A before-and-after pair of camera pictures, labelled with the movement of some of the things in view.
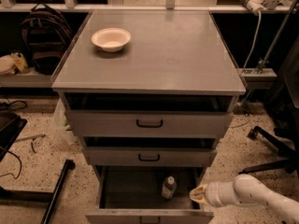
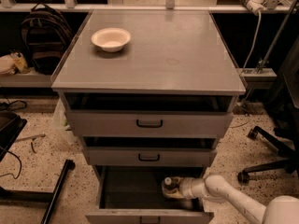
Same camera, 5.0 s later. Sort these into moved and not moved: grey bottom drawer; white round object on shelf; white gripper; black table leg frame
Moved: white gripper
Not moved: white round object on shelf; black table leg frame; grey bottom drawer
